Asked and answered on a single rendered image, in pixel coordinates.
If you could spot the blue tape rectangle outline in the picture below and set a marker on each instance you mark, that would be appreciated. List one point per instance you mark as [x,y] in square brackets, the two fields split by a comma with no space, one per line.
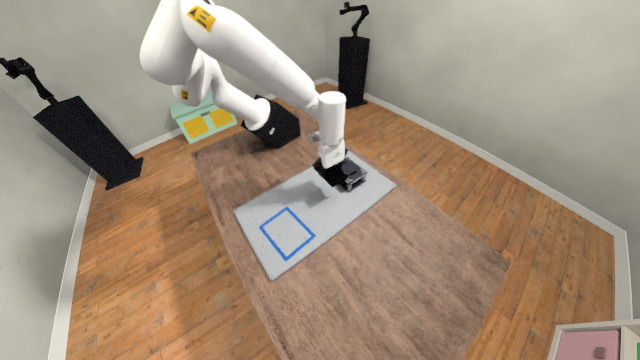
[273,243]

